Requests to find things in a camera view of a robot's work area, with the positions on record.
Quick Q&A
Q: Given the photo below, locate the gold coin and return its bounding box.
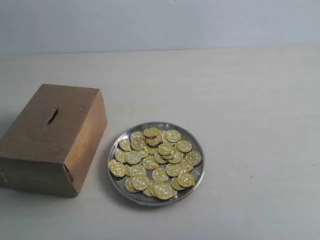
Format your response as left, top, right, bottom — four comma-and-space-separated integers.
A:
154, 182, 174, 200
177, 172, 196, 188
185, 150, 202, 166
108, 160, 127, 177
165, 129, 181, 143
142, 155, 159, 170

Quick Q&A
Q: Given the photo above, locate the gold coin centre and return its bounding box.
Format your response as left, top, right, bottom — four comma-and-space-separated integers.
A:
142, 155, 159, 170

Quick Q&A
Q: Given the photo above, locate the cardboard coin box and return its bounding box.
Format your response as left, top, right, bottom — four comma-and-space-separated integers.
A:
0, 84, 107, 198

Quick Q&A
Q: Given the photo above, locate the gold coin right front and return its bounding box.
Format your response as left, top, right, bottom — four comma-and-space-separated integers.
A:
177, 172, 196, 188

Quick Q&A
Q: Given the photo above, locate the gold coin far right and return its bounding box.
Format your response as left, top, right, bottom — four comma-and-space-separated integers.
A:
185, 150, 202, 166

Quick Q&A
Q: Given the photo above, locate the gold coin back right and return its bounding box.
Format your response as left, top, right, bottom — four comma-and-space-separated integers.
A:
165, 129, 181, 143

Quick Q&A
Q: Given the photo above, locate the round steel plate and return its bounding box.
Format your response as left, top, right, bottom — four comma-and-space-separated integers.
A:
106, 122, 205, 207

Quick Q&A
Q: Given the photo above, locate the gold coin front left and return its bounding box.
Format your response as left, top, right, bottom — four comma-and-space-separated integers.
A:
108, 160, 127, 177

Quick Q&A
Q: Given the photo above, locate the gold coin front bottom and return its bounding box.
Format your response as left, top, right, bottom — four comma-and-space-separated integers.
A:
154, 182, 174, 200

